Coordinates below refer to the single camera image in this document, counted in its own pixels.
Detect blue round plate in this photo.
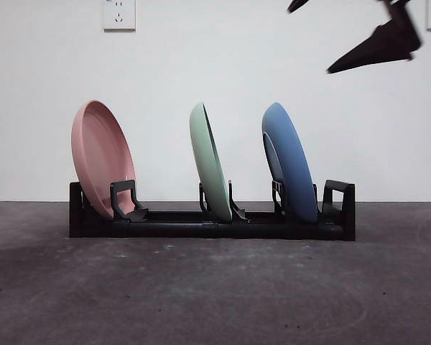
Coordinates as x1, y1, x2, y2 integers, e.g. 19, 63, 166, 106
261, 101, 319, 224

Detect green round plate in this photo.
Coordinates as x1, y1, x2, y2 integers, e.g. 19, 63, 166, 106
189, 101, 233, 221

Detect pink round plate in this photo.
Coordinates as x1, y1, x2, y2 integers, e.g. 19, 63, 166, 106
70, 99, 137, 221

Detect black plate rack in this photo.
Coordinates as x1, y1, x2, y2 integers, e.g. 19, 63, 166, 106
68, 178, 356, 242

